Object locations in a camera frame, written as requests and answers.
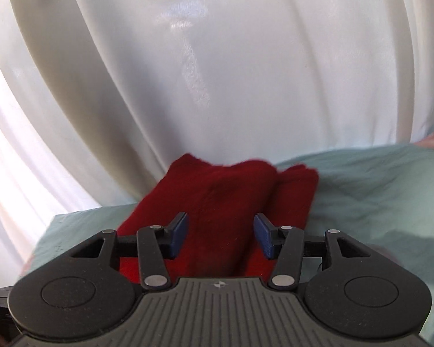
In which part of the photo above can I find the white curtain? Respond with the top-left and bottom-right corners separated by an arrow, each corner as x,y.
0,0 -> 434,290

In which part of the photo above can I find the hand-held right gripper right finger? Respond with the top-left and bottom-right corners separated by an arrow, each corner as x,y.
253,213 -> 367,291

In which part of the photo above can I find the green mushroom print bed sheet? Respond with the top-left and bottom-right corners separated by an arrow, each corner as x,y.
21,126 -> 434,347

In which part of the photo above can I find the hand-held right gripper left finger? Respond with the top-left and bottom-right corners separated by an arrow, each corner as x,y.
70,212 -> 188,291

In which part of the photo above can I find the red knit sweater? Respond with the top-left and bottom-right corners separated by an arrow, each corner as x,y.
116,153 -> 320,285

